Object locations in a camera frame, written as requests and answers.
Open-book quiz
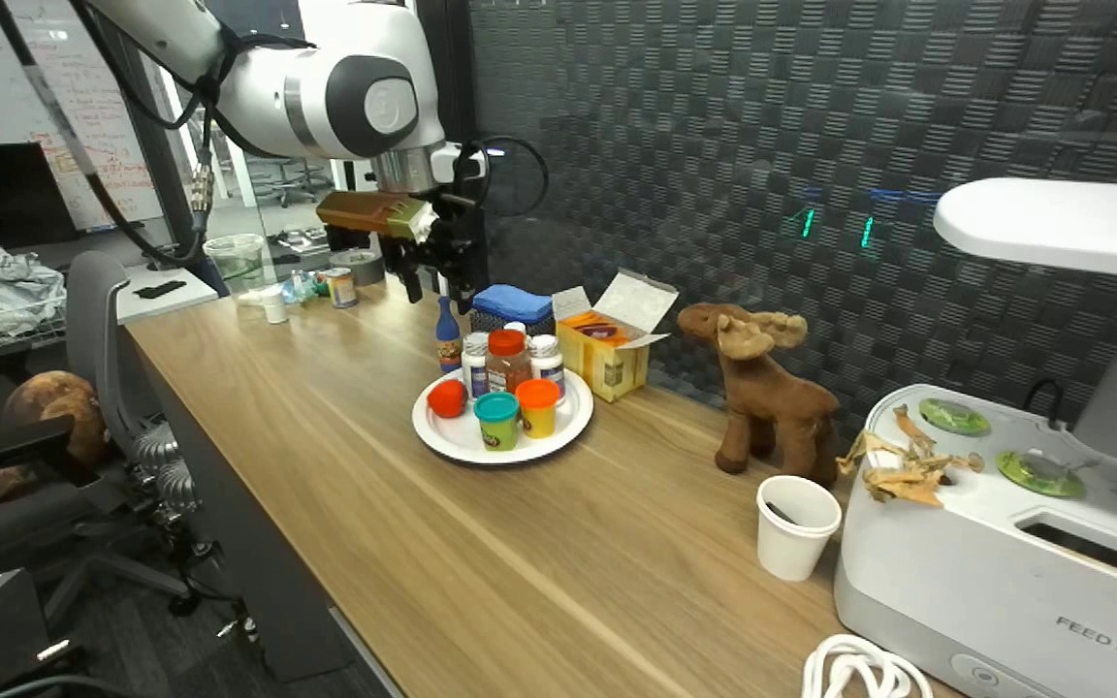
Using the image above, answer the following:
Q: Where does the small tin can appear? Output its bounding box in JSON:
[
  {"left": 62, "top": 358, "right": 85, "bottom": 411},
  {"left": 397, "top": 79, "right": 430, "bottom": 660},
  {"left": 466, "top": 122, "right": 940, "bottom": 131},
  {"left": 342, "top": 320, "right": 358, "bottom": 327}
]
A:
[{"left": 318, "top": 263, "right": 366, "bottom": 311}]

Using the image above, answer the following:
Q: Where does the red strawberry toy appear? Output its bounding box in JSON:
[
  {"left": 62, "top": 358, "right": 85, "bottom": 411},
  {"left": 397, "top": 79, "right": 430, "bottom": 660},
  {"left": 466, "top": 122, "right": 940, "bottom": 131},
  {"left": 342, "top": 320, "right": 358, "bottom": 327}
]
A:
[{"left": 421, "top": 376, "right": 474, "bottom": 422}]

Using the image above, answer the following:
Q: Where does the teal lid play-dough tub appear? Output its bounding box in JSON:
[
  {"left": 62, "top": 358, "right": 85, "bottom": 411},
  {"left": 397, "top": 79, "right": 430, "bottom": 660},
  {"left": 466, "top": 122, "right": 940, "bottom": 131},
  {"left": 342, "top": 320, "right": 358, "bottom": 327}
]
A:
[{"left": 474, "top": 389, "right": 522, "bottom": 454}]

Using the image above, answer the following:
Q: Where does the black remote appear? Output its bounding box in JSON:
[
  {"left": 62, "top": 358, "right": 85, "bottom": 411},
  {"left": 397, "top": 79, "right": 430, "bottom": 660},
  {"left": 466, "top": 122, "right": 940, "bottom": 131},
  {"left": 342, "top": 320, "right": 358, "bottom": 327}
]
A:
[{"left": 126, "top": 274, "right": 189, "bottom": 301}]

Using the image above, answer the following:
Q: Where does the brown round plush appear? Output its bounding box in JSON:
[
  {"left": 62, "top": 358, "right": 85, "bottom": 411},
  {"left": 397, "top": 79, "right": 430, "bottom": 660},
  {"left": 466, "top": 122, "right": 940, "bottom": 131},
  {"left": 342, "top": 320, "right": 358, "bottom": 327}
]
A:
[{"left": 0, "top": 370, "right": 114, "bottom": 513}]

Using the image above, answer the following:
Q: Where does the dried brown plant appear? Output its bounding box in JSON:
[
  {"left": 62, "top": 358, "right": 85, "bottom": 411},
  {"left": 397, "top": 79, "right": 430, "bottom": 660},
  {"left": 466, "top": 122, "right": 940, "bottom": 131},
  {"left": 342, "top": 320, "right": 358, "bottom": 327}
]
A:
[{"left": 841, "top": 402, "right": 978, "bottom": 510}]

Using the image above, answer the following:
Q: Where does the white paper cup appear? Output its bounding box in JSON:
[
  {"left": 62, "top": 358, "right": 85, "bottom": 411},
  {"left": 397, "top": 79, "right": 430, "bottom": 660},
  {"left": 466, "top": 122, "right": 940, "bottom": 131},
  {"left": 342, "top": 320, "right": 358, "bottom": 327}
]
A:
[{"left": 753, "top": 470, "right": 844, "bottom": 586}]

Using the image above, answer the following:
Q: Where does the white paper plate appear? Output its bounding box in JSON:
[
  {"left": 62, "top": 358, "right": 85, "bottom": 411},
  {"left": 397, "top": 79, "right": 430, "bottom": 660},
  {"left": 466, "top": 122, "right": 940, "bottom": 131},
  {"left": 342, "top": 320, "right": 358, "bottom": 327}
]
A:
[{"left": 408, "top": 364, "right": 598, "bottom": 470}]

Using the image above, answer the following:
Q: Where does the brown wrist camera block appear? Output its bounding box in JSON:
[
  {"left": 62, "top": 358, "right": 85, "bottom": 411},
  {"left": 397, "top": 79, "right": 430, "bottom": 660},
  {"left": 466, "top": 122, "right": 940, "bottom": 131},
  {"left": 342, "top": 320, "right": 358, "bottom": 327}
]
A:
[{"left": 315, "top": 186, "right": 442, "bottom": 251}]

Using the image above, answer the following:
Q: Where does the orange lid spice jar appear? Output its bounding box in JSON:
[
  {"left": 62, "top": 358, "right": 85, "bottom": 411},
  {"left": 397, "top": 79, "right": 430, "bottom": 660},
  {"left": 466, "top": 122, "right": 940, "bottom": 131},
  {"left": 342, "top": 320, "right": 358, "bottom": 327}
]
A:
[{"left": 486, "top": 327, "right": 535, "bottom": 396}]

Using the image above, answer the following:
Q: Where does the thick white cable coil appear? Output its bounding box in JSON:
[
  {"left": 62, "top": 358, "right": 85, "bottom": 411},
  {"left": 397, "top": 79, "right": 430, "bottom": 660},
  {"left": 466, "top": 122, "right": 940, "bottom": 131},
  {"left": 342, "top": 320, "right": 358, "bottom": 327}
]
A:
[{"left": 797, "top": 630, "right": 940, "bottom": 698}]

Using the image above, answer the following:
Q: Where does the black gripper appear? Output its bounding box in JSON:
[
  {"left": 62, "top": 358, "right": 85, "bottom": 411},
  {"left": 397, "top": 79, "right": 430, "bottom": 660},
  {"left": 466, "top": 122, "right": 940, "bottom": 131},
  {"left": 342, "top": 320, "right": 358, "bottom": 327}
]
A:
[{"left": 393, "top": 190, "right": 497, "bottom": 320}]

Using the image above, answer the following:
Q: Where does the black looped gripper cable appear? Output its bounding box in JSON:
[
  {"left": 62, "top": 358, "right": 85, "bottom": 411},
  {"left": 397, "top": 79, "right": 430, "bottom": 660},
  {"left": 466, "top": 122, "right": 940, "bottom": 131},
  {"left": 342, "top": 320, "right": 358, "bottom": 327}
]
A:
[{"left": 459, "top": 131, "right": 553, "bottom": 225}]

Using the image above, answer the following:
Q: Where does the blue folded cloth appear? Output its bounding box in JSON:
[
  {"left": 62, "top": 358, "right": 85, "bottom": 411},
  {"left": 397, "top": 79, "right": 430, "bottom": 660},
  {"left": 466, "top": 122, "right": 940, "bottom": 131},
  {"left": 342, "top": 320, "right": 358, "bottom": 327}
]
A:
[{"left": 469, "top": 283, "right": 560, "bottom": 327}]

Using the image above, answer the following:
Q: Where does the black office chair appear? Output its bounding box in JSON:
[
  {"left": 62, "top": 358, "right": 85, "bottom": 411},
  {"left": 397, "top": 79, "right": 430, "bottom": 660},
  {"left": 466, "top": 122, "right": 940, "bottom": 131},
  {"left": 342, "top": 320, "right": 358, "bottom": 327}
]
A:
[{"left": 13, "top": 243, "right": 263, "bottom": 650}]

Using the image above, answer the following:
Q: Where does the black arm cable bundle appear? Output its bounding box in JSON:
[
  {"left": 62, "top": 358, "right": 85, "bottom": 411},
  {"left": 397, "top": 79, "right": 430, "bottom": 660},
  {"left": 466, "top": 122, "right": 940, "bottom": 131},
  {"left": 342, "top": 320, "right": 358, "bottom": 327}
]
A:
[{"left": 0, "top": 0, "right": 251, "bottom": 267}]

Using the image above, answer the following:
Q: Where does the open yellow cardboard box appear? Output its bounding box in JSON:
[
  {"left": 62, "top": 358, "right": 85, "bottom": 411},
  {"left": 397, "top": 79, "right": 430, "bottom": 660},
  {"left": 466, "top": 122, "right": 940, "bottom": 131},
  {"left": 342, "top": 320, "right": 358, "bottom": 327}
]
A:
[{"left": 549, "top": 267, "right": 682, "bottom": 406}]

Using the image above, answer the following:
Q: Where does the white pill bottle blue label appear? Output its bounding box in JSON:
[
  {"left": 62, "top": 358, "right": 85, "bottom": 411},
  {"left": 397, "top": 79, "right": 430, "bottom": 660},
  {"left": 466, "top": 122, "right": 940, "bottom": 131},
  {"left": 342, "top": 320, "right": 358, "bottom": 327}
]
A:
[{"left": 522, "top": 331, "right": 569, "bottom": 400}]

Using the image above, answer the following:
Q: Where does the clear plastic cup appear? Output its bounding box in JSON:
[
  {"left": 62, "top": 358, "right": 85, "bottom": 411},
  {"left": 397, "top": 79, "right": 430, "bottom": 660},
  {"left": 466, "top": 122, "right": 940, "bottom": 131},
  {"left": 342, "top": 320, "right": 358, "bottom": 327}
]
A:
[{"left": 201, "top": 230, "right": 278, "bottom": 327}]

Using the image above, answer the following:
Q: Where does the small blue squeeze bottle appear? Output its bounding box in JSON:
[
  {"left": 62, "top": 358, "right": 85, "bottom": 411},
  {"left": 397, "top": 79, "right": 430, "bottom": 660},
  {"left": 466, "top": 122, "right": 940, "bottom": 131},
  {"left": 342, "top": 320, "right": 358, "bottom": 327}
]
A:
[{"left": 434, "top": 291, "right": 466, "bottom": 376}]

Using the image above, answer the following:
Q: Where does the orange lid play-dough tub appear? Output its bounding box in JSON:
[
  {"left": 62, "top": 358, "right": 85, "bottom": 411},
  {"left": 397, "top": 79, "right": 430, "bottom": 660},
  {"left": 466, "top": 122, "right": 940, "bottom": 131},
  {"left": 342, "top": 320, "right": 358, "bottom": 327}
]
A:
[{"left": 510, "top": 376, "right": 563, "bottom": 441}]

